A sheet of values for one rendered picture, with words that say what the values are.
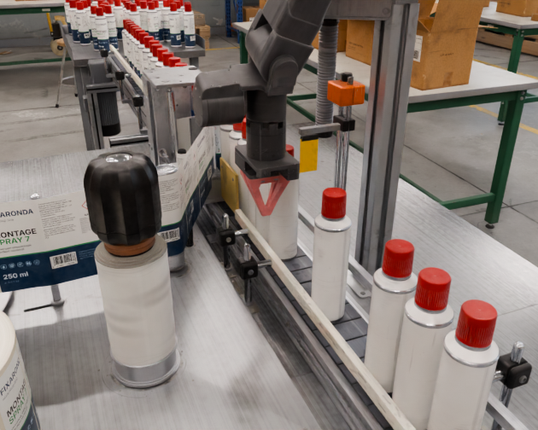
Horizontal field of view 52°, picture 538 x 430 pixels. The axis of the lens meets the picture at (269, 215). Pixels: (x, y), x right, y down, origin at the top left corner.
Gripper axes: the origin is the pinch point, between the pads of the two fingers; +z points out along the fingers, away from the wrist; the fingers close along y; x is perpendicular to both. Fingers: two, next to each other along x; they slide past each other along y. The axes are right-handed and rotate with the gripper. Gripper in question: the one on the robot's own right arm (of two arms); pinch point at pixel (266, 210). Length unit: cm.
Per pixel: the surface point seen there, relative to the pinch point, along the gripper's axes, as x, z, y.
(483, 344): 6.2, -3.4, 39.9
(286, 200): 5.8, 1.8, -5.5
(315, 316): 2.2, 10.9, 13.8
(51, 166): -31, 18, -80
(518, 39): 302, 31, -255
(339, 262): 6.0, 3.3, 12.8
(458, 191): 189, 99, -167
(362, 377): 2.3, 11.0, 26.7
